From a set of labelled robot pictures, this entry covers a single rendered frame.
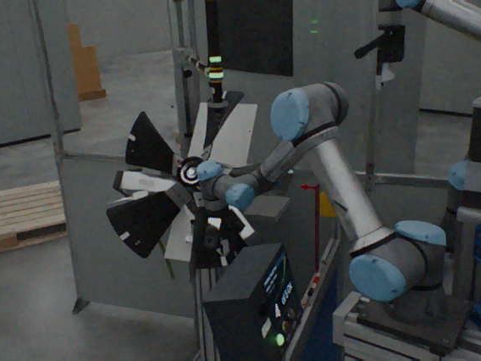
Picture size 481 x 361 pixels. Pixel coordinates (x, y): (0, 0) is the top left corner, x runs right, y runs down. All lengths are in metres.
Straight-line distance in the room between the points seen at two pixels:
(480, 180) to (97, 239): 2.30
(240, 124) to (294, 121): 1.03
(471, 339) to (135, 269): 2.13
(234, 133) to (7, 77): 5.38
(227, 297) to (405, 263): 0.41
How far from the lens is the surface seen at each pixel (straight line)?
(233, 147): 2.28
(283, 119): 1.33
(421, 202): 2.62
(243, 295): 1.14
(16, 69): 7.50
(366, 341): 1.58
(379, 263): 1.27
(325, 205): 2.15
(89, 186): 3.23
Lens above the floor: 1.85
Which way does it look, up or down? 20 degrees down
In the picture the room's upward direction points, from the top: 3 degrees counter-clockwise
